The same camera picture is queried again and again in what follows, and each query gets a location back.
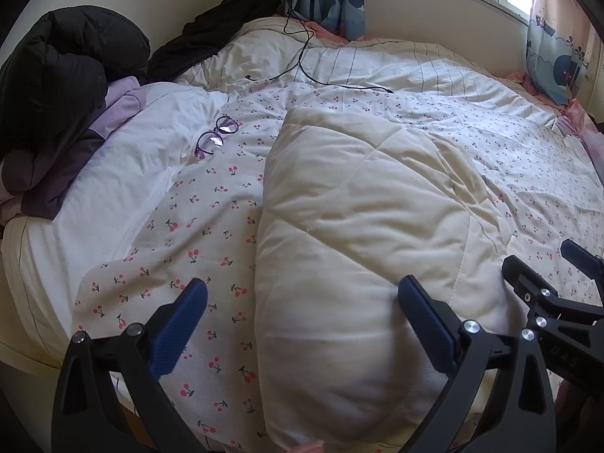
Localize cream quilted puffer coat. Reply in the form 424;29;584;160
255;108;525;452

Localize person's left hand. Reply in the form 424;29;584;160
289;440;325;453

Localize pink floral pillow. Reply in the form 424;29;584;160
559;98;604;182

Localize white pillow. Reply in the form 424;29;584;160
1;83;228;367

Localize purple eyeglasses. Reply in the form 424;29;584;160
194;115;240;160

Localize lilac hoodie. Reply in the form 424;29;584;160
1;76;148;225

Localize black puffer jacket pile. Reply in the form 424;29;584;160
1;5;151;195

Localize striped white duvet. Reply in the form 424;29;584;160
176;17;558;118

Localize black charging cable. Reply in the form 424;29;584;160
245;0;395;94

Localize black garment by wall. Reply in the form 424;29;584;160
148;0;280;82

